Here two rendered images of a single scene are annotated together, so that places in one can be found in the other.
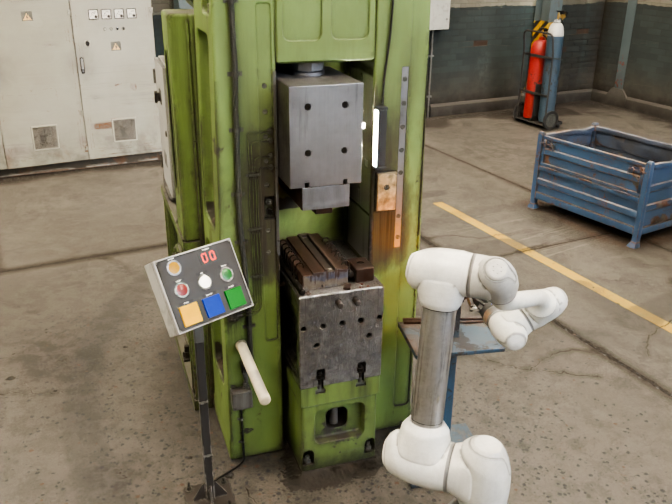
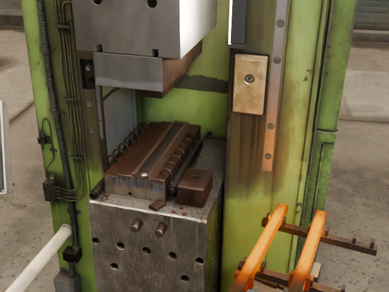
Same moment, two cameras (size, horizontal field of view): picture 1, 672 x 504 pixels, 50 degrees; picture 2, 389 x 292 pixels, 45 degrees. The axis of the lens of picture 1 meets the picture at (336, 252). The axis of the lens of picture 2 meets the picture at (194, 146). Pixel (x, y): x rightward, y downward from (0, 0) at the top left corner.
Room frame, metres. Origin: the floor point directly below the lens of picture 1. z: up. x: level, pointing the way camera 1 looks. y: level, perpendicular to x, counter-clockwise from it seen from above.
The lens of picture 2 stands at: (1.85, -0.80, 1.71)
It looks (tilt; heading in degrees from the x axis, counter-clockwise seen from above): 27 degrees down; 34
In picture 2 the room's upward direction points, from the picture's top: 1 degrees clockwise
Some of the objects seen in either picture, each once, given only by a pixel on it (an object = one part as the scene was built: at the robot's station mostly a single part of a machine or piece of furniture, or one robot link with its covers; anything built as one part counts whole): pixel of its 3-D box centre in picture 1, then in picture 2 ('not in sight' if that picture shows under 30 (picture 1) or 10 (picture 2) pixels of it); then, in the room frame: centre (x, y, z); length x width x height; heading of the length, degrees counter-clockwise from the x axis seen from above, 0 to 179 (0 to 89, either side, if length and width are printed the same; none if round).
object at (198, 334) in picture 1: (202, 395); not in sight; (2.51, 0.54, 0.54); 0.04 x 0.04 x 1.08; 19
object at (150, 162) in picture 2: (316, 251); (163, 146); (2.97, 0.09, 0.99); 0.42 x 0.05 x 0.01; 19
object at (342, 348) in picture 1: (321, 309); (173, 219); (2.99, 0.06, 0.69); 0.56 x 0.38 x 0.45; 19
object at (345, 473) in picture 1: (327, 467); not in sight; (2.72, 0.03, 0.01); 0.58 x 0.39 x 0.01; 109
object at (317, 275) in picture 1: (311, 259); (157, 154); (2.96, 0.11, 0.96); 0.42 x 0.20 x 0.09; 19
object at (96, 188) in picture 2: (289, 273); (118, 165); (2.87, 0.20, 0.93); 0.40 x 0.03 x 0.03; 19
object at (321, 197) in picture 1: (310, 182); (154, 52); (2.96, 0.11, 1.32); 0.42 x 0.20 x 0.10; 19
